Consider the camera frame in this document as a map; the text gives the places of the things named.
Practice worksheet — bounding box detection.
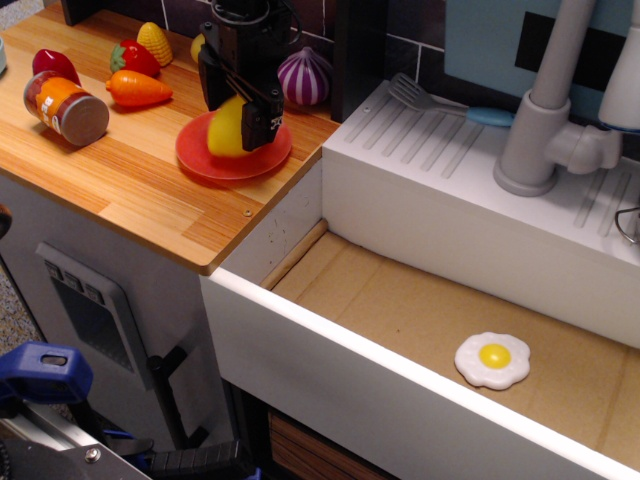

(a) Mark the red toy strawberry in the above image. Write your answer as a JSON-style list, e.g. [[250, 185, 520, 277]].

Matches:
[[110, 39, 161, 77]]

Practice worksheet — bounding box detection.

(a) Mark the white bottle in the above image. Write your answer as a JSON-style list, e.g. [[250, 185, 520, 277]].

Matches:
[[598, 0, 640, 133]]

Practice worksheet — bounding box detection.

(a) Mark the red plastic plate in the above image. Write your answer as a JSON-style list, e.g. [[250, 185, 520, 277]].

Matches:
[[175, 111, 292, 181]]

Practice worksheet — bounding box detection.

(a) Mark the blue clamp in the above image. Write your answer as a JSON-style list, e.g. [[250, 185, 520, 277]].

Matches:
[[1, 341, 94, 407]]

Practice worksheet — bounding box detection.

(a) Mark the red toy pepper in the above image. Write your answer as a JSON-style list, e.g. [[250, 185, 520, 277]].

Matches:
[[32, 49, 81, 86]]

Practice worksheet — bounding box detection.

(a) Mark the black oven door handle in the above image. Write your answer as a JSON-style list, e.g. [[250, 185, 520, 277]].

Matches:
[[146, 346, 209, 450]]

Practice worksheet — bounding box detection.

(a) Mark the white toy fried egg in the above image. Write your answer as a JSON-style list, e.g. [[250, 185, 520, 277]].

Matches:
[[454, 332, 531, 391]]

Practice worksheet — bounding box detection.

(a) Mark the yellow toy corn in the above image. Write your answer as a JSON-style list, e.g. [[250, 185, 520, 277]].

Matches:
[[137, 22, 173, 67]]

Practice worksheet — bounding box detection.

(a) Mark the white toy sink unit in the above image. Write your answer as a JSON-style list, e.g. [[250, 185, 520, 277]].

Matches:
[[201, 87, 639, 479]]

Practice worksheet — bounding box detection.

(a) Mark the grey toy faucet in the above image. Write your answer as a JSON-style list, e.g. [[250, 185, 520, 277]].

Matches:
[[493, 1, 622, 197]]

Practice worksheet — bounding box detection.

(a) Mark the grey oven door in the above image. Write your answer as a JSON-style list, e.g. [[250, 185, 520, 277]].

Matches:
[[36, 242, 152, 391]]

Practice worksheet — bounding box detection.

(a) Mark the grey spatula blue handle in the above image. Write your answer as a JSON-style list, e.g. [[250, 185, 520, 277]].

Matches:
[[388, 73, 515, 127]]

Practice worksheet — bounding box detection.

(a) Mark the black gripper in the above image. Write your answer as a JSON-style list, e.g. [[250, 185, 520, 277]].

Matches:
[[198, 1, 295, 152]]

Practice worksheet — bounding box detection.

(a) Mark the metal whisk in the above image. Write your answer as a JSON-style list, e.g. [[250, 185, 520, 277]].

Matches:
[[614, 206, 640, 245]]

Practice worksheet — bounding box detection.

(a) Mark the yellow toy potato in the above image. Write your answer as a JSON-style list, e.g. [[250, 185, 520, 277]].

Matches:
[[190, 33, 205, 63]]

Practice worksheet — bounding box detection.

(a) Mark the orange labelled toy can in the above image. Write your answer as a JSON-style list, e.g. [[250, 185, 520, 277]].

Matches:
[[23, 71, 110, 147]]

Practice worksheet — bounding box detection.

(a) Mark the purple striped toy onion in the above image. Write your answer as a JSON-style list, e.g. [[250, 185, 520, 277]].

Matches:
[[277, 46, 333, 106]]

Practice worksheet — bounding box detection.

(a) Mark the yellow toy lemon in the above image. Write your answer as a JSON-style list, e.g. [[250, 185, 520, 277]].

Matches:
[[207, 96, 249, 158]]

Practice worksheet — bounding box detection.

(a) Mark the orange toy carrot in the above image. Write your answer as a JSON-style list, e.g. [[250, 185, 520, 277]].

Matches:
[[105, 70, 173, 107]]

